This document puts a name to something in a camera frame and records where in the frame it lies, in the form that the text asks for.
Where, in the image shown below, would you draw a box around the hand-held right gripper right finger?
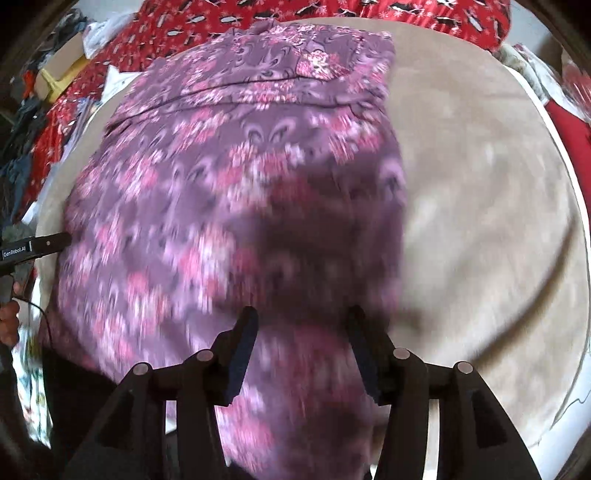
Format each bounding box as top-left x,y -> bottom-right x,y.
346,305 -> 541,480

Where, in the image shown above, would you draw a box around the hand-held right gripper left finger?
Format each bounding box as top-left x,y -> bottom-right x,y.
65,306 -> 259,480

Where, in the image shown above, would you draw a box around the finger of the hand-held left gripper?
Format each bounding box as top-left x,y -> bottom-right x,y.
35,233 -> 73,256

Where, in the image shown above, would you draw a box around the purple floral garment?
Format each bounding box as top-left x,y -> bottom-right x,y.
39,23 -> 409,480

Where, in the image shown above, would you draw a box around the pile of dark clothes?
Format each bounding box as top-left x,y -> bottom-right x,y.
0,9 -> 88,213

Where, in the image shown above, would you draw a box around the person's left hand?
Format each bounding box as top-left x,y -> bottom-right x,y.
0,277 -> 22,347

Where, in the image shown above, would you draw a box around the cartoon printed cloth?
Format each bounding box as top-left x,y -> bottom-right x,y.
13,318 -> 52,446

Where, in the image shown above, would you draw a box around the white papers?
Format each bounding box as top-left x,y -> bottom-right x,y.
104,65 -> 148,102

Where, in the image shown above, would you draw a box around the cardboard box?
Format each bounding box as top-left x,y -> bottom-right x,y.
34,34 -> 90,100

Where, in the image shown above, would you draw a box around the beige fleece blanket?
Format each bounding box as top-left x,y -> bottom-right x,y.
34,17 -> 589,448

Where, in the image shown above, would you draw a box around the white plastic bag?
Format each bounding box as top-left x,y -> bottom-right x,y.
83,11 -> 134,56

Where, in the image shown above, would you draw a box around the red cushion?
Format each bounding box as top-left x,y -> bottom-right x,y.
545,102 -> 591,208

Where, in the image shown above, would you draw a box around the white patterned cloth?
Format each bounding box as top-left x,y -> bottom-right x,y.
494,42 -> 564,108

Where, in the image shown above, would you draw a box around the plastic bag of toys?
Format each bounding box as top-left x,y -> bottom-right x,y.
560,46 -> 591,112

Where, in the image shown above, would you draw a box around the red printed blanket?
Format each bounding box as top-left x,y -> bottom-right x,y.
18,0 -> 513,222

